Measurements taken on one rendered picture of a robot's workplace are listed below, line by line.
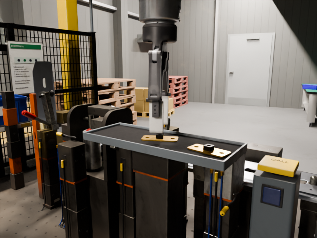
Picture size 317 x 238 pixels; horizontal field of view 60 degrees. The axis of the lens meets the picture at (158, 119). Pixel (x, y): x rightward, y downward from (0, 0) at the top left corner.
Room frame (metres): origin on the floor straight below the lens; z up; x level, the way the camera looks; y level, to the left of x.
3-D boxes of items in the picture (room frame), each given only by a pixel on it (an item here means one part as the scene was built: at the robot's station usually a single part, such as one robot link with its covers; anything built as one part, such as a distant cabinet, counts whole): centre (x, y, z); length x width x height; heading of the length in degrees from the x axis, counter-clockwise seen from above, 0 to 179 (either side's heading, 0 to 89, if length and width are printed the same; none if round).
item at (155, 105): (0.56, 0.01, 1.25); 0.03 x 0.01 x 0.05; 171
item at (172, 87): (8.56, -0.33, 0.45); 1.29 x 0.86 x 0.89; 155
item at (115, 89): (5.24, 1.18, 0.50); 1.44 x 0.96 x 1.00; 155
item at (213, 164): (0.62, 0.00, 1.16); 0.37 x 0.14 x 0.02; 56
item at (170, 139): (0.62, 0.00, 1.17); 0.08 x 0.04 x 0.01; 81
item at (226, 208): (0.62, -0.18, 1.00); 0.12 x 0.01 x 0.01; 146
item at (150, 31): (0.62, 0.00, 1.37); 0.08 x 0.07 x 0.09; 171
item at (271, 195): (0.44, -0.20, 1.11); 0.03 x 0.01 x 0.03; 56
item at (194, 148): (0.53, -0.10, 1.17); 0.08 x 0.04 x 0.01; 47
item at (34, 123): (1.21, 0.56, 0.95); 0.03 x 0.01 x 0.50; 56
